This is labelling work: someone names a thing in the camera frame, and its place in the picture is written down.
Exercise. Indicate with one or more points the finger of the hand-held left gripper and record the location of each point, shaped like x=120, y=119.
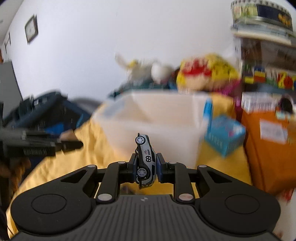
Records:
x=69, y=145

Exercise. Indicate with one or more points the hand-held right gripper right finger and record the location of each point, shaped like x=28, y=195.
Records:
x=161, y=171

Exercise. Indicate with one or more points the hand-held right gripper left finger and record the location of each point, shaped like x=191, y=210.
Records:
x=132, y=170

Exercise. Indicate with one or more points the tan wooden cube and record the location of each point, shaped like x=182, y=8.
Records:
x=68, y=135

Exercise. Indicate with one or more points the grey white toy car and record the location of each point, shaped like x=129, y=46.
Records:
x=145, y=160

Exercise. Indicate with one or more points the white plastic bin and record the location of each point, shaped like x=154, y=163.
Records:
x=161, y=125

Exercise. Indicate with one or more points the yellow blanket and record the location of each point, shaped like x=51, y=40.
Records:
x=69, y=160

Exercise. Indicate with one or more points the dark blue bag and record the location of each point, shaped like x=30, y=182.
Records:
x=53, y=109

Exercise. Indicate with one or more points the grey flat panel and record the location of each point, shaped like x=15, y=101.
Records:
x=9, y=90

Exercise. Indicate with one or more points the light blue basket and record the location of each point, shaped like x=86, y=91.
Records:
x=226, y=136

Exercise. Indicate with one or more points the orange box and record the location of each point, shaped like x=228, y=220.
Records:
x=261, y=162

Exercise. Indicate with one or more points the white plush toy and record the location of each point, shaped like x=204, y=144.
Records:
x=143, y=69

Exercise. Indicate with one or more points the yellow red plush toy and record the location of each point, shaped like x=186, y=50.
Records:
x=205, y=71

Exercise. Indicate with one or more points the cluttered toy shelf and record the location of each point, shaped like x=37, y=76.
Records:
x=266, y=69

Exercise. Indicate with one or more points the round printed tin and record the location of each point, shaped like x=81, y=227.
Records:
x=261, y=11

